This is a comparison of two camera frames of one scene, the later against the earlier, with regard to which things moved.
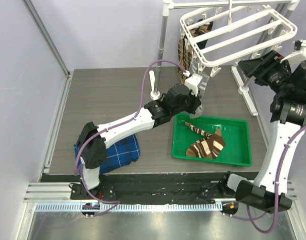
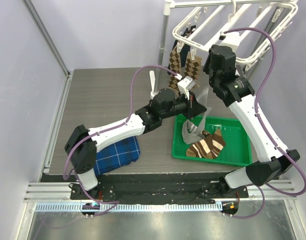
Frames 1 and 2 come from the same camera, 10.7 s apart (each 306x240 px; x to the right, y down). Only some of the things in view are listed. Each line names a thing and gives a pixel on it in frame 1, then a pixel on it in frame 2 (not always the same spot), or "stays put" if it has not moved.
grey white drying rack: [216, 32] stays put
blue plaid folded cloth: [118, 154] stays put
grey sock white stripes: [196, 69] -> [191, 133]
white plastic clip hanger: [215, 34] -> [233, 6]
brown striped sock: [209, 147] stays put
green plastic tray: [236, 133] stays put
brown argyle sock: [201, 30] -> [193, 67]
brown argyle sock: [184, 58] -> [175, 65]
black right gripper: [249, 69] -> [218, 88]
